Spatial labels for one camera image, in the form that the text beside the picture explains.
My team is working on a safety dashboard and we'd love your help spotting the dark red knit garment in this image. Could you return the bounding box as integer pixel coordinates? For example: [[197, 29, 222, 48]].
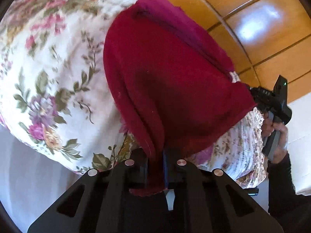
[[103, 0, 256, 197]]

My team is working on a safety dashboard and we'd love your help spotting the right forearm in dark sleeve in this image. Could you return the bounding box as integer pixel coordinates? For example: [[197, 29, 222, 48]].
[[267, 154, 311, 232]]

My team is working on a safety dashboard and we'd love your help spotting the person's right hand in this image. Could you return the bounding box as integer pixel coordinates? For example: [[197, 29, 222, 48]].
[[261, 112, 288, 164]]

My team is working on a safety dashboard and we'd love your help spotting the floral quilted bedspread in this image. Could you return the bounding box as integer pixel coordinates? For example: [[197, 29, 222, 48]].
[[1, 0, 267, 188]]

